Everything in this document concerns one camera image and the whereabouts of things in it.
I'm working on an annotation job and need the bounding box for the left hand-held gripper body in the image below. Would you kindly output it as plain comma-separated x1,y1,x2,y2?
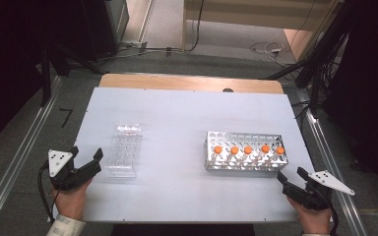
47,148,95,192

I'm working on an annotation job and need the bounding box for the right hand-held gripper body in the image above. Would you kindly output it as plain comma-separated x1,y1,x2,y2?
282,169,356,211

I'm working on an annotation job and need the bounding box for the clear plastic tube rack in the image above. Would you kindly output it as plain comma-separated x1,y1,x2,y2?
105,122,144,180

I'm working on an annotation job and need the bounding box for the perforated metal tube rack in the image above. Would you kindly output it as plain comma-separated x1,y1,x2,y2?
204,131,289,172

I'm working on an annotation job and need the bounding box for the person's right hand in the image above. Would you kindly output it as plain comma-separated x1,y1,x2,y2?
286,196,334,235

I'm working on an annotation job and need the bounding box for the person's left hand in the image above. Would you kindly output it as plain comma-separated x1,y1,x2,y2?
51,177,94,221

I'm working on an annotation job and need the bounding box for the black metal stand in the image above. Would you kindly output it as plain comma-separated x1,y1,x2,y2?
38,41,106,108

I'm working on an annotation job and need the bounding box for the black curtain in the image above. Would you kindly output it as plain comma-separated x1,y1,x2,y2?
0,0,116,153
321,0,378,201

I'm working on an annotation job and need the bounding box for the grey power strip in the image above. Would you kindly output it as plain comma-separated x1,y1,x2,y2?
120,40,150,51

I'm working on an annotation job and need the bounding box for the grey cabinet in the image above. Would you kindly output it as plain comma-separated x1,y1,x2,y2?
103,0,130,44

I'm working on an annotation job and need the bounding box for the aluminium floor rail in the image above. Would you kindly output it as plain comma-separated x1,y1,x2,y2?
296,88,369,236
0,76,64,230

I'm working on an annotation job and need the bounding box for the left hand-held gripper black cable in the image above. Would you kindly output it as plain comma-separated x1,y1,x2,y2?
36,161,56,225

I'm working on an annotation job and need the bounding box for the black stand with cables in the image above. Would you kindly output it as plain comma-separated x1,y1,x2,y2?
265,0,353,116

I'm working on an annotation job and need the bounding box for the white coiled cable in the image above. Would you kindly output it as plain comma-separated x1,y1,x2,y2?
249,40,287,61

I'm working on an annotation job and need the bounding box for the black floor cable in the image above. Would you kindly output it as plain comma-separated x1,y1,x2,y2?
182,0,206,53

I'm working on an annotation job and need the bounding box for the light wooden frame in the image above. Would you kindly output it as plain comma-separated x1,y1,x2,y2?
181,0,343,52

